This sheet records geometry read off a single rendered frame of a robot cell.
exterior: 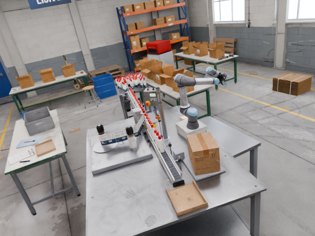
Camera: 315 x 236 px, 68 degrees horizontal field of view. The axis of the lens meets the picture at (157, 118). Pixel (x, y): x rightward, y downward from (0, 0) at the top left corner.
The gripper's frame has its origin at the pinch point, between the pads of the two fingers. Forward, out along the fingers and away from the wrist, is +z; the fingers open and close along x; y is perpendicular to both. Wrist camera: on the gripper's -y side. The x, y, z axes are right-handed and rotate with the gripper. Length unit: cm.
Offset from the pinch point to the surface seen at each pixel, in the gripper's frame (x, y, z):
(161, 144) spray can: -107, -4, -61
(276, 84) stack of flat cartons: 160, -140, 257
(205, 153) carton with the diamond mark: -108, 51, -43
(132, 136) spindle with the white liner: -107, -28, -86
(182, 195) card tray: -149, 45, -51
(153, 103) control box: -62, -22, -77
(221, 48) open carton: 240, -244, 144
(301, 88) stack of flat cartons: 151, -92, 279
